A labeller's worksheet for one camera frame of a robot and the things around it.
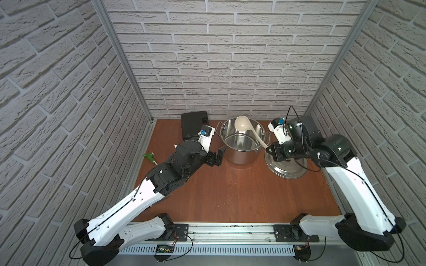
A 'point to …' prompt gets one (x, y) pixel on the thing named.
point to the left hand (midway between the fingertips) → (213, 137)
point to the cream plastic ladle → (242, 123)
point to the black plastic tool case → (192, 122)
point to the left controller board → (165, 249)
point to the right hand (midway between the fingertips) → (270, 149)
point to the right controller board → (302, 252)
